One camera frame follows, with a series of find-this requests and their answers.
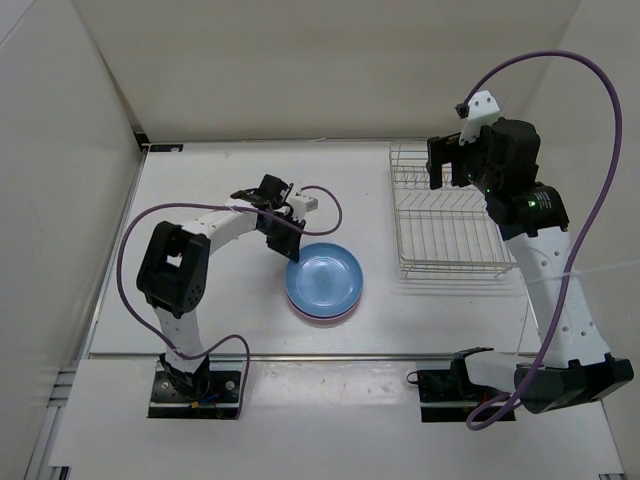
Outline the blue plastic plate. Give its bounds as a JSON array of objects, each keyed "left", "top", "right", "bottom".
[{"left": 284, "top": 242, "right": 364, "bottom": 316}]

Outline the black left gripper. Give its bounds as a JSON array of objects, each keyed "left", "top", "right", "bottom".
[{"left": 258, "top": 212, "right": 307, "bottom": 262}]

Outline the pink plastic plate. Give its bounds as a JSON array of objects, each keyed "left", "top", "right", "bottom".
[{"left": 289, "top": 303, "right": 359, "bottom": 324}]

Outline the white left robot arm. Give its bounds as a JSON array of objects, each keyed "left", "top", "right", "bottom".
[{"left": 136, "top": 174, "right": 318, "bottom": 401}]

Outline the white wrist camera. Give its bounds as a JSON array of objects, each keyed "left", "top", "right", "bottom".
[
  {"left": 287, "top": 192, "right": 318, "bottom": 222},
  {"left": 455, "top": 90, "right": 501, "bottom": 146}
]

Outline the aluminium front table rail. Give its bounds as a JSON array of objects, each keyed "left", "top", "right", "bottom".
[{"left": 89, "top": 353, "right": 454, "bottom": 362}]

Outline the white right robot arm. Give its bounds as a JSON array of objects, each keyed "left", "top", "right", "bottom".
[{"left": 426, "top": 117, "right": 634, "bottom": 414}]

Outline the chrome wire dish rack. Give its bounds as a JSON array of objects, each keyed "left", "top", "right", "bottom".
[{"left": 388, "top": 141, "right": 515, "bottom": 278}]

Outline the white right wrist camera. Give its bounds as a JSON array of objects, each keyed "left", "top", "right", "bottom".
[{"left": 455, "top": 90, "right": 501, "bottom": 146}]

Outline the white cable tie right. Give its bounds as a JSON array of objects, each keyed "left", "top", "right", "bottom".
[{"left": 523, "top": 259, "right": 640, "bottom": 286}]

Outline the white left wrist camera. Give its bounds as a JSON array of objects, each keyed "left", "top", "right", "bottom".
[{"left": 287, "top": 192, "right": 318, "bottom": 222}]

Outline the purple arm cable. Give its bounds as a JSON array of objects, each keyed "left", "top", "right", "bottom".
[
  {"left": 464, "top": 49, "right": 622, "bottom": 431},
  {"left": 117, "top": 185, "right": 345, "bottom": 361}
]

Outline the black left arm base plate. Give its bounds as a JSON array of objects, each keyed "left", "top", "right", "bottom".
[{"left": 147, "top": 362, "right": 248, "bottom": 421}]

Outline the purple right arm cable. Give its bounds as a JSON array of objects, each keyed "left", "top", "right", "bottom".
[{"left": 464, "top": 49, "right": 622, "bottom": 431}]

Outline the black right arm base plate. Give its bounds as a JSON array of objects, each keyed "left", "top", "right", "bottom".
[{"left": 406, "top": 369, "right": 499, "bottom": 424}]

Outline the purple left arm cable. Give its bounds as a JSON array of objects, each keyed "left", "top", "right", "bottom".
[{"left": 117, "top": 185, "right": 345, "bottom": 361}]

